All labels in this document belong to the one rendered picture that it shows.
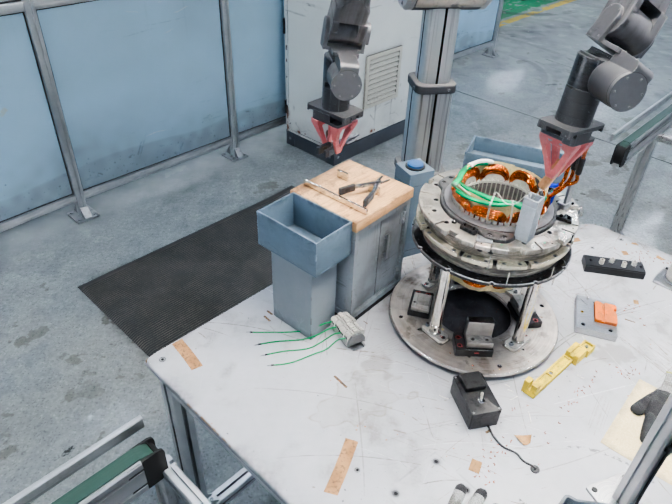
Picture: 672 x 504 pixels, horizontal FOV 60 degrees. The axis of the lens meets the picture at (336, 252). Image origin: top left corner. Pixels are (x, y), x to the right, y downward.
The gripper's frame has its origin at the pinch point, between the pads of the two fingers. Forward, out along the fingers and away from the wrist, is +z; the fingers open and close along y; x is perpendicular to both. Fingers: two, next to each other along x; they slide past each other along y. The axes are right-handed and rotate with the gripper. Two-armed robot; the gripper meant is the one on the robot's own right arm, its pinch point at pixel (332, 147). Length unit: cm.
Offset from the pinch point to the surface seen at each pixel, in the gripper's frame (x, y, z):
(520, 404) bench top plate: -1, 54, 36
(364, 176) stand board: 8.5, 2.9, 9.1
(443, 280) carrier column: 0.6, 31.2, 18.5
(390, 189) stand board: 8.0, 10.7, 8.9
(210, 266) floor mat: 44, -106, 117
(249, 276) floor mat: 52, -87, 116
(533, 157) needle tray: 50, 25, 10
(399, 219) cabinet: 9.5, 13.2, 16.4
